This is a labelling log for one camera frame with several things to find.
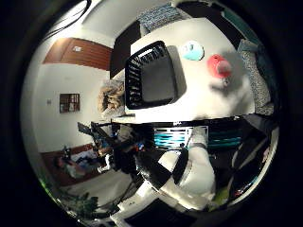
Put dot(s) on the pink round plush toy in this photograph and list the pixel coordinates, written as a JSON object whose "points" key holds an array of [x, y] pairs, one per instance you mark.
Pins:
{"points": [[217, 66]]}

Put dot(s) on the white teal storage crate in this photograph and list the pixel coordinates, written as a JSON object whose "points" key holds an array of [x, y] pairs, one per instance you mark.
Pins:
{"points": [[170, 137]]}

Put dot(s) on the black slatted plastic basket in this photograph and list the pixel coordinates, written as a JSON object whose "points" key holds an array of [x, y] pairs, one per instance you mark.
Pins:
{"points": [[157, 78]]}

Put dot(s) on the black tripod equipment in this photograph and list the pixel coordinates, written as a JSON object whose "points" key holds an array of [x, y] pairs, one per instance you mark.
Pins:
{"points": [[101, 134]]}

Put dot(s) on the teal round plush toy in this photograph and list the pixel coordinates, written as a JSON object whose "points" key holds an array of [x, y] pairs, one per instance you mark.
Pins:
{"points": [[193, 51]]}

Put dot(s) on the blue patterned cushion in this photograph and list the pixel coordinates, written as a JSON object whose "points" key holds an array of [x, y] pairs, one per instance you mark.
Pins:
{"points": [[161, 15]]}

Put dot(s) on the seated person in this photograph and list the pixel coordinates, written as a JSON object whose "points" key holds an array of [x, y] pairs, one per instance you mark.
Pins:
{"points": [[67, 165]]}

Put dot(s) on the white ceiling vent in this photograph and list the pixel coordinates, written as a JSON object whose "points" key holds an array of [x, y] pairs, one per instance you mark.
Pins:
{"points": [[77, 48]]}

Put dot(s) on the grey patterned cushion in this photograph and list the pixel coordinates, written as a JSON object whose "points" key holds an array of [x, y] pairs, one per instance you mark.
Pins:
{"points": [[256, 78]]}

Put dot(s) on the green leafy plant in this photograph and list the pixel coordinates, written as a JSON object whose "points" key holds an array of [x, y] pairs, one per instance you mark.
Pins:
{"points": [[83, 206]]}

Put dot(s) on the dark framed wall picture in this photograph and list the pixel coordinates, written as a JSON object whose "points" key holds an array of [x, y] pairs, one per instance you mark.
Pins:
{"points": [[69, 103]]}

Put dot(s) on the white wall switch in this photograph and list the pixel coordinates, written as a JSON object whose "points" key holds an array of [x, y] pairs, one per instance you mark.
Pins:
{"points": [[49, 101]]}

